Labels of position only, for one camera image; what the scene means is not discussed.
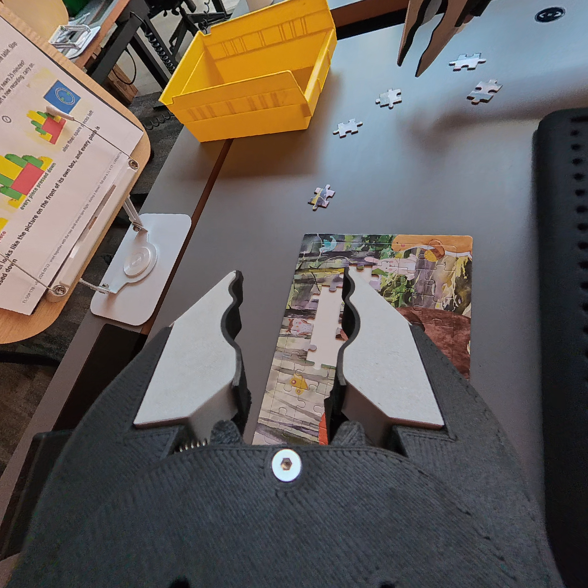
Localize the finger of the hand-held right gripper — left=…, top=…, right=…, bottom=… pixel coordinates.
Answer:
left=415, top=0, right=466, bottom=78
left=396, top=0, right=431, bottom=67

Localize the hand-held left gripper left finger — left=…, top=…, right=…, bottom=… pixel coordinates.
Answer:
left=133, top=270, right=252, bottom=445

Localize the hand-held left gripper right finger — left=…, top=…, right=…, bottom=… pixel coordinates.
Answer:
left=334, top=266, right=446, bottom=445

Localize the animal jigsaw puzzle board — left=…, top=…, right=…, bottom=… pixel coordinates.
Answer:
left=255, top=233, right=474, bottom=446

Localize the wood-edged grey desk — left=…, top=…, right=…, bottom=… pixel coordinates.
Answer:
left=328, top=0, right=412, bottom=27

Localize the adjacent grey desk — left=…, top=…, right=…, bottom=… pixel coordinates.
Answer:
left=0, top=126, right=232, bottom=506

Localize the background desk with black legs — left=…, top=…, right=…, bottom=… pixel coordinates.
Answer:
left=69, top=0, right=230, bottom=92

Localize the white metal stand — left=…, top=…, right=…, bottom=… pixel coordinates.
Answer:
left=90, top=200, right=192, bottom=327

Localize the black box with green light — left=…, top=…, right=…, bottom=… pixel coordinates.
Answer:
left=28, top=429, right=81, bottom=465

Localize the yellow plastic bin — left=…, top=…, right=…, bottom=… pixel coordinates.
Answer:
left=158, top=0, right=337, bottom=142

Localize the instruction sheet on stand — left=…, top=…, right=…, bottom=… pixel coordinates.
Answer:
left=0, top=0, right=151, bottom=345

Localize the purple yellow jigsaw piece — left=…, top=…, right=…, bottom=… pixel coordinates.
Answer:
left=309, top=184, right=336, bottom=212

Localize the black perforated pad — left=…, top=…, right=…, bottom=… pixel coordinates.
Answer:
left=532, top=109, right=588, bottom=588

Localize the printed instruction sheet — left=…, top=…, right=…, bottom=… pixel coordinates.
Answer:
left=0, top=16, right=145, bottom=316

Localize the small silver stand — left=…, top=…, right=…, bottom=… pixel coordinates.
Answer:
left=48, top=25, right=92, bottom=58

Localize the wire page holder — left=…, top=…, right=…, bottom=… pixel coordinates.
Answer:
left=0, top=264, right=65, bottom=295
left=46, top=106, right=139, bottom=171

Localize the black coiled cable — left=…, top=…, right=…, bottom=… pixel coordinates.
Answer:
left=140, top=18, right=184, bottom=134

